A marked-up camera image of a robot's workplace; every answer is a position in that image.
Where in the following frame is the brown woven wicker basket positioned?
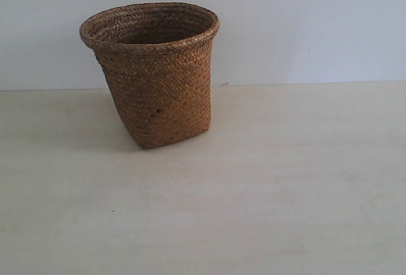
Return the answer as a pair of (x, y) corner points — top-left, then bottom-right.
(79, 2), (220, 149)

